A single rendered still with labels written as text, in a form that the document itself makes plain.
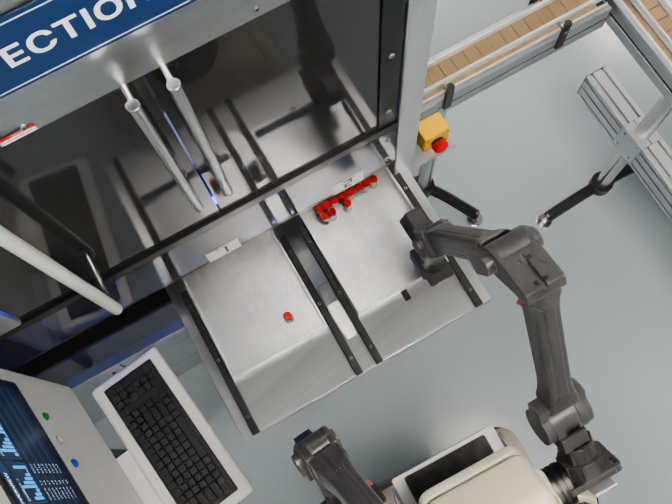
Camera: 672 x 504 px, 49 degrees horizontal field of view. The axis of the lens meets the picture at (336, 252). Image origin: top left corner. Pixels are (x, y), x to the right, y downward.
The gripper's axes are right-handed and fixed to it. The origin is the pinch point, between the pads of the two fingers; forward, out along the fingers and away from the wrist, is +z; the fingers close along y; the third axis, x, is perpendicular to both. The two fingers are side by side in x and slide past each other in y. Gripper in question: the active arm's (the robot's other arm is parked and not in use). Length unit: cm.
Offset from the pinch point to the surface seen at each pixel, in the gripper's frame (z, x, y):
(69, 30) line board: -107, 41, 17
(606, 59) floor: 87, -125, 66
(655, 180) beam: 41, -83, 2
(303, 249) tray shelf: 0.5, 24.2, 22.6
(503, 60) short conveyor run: -5, -47, 40
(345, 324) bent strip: 2.4, 24.4, 0.4
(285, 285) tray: 0.7, 32.6, 16.5
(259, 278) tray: 0.1, 37.5, 21.3
